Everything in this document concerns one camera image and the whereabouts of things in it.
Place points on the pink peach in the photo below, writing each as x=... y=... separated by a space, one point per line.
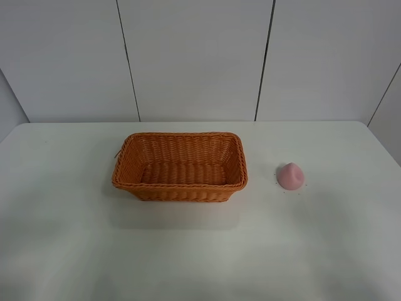
x=290 y=177

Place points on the orange woven wicker basket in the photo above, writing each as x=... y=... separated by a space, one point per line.
x=206 y=167

